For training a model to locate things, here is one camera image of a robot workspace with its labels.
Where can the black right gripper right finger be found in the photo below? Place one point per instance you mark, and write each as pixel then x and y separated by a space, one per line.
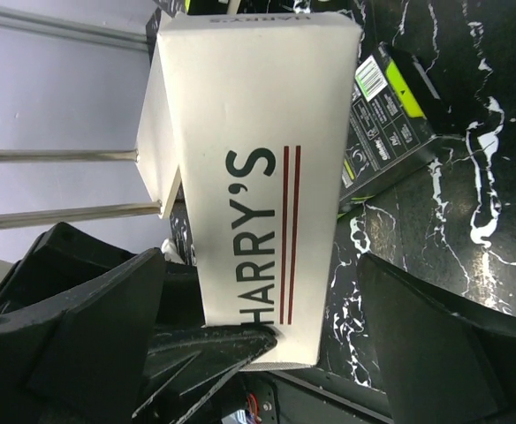
pixel 443 358

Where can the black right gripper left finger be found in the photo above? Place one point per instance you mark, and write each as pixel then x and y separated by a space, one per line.
pixel 84 349

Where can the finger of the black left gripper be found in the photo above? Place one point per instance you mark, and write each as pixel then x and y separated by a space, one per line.
pixel 81 283
pixel 191 373

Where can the green black razor box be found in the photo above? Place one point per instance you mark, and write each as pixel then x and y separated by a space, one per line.
pixel 398 123

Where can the white Harry's box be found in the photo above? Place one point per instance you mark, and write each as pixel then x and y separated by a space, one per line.
pixel 259 108

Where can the green black razor box shelved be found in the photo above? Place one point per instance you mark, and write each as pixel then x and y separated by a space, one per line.
pixel 198 7

